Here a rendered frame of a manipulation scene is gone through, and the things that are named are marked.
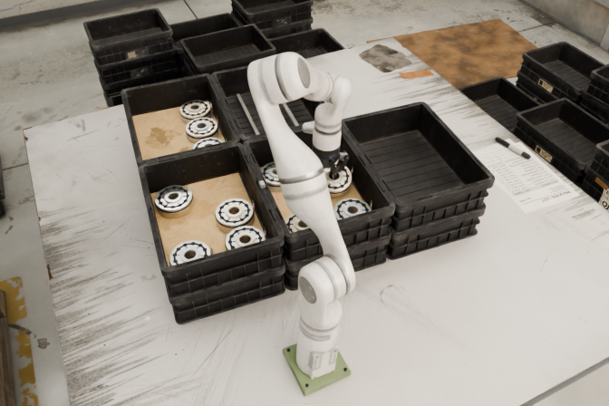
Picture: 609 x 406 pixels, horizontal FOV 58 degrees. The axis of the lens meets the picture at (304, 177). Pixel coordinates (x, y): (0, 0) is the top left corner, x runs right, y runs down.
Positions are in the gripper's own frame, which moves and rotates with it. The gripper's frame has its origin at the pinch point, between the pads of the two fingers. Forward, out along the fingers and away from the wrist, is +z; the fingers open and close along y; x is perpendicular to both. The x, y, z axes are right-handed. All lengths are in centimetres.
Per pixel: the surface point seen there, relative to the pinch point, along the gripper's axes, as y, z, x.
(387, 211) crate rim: 8.7, -6.2, -21.6
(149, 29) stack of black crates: -29, 43, 184
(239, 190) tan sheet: -22.5, 5.0, 8.1
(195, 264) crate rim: -40.4, -5.3, -22.4
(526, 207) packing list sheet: 63, 15, -16
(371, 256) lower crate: 6.8, 12.0, -20.9
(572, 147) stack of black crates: 133, 47, 32
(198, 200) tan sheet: -34.4, 5.3, 8.0
